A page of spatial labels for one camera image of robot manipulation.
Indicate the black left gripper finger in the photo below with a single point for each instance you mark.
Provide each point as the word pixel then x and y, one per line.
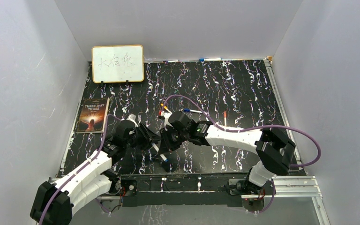
pixel 147 135
pixel 143 146

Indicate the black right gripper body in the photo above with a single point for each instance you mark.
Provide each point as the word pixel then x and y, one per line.
pixel 185 135

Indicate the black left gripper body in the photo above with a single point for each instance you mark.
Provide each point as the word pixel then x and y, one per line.
pixel 137 138

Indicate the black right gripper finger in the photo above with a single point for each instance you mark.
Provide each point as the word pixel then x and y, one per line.
pixel 175 138
pixel 165 144

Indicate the orange red pen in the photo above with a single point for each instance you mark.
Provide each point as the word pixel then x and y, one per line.
pixel 225 118

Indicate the blue capped whiteboard marker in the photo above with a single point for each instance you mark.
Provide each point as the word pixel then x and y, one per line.
pixel 209 59

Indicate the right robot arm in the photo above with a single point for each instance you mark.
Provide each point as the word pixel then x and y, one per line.
pixel 274 149

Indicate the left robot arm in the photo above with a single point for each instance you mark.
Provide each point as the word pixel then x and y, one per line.
pixel 56 203

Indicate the yellow capped marker pen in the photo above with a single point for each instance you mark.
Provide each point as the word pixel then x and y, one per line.
pixel 166 109

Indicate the small blue capped marker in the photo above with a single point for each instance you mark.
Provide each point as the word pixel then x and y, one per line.
pixel 192 111

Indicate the dark paperback book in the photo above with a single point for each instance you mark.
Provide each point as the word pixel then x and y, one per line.
pixel 93 116

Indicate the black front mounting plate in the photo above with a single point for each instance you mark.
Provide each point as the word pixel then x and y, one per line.
pixel 213 198

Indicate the small framed whiteboard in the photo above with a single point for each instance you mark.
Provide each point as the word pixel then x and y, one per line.
pixel 117 64

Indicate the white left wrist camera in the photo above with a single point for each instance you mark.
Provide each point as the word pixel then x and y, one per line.
pixel 132 118

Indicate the aluminium front rail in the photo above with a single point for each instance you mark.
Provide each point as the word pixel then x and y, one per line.
pixel 286 186

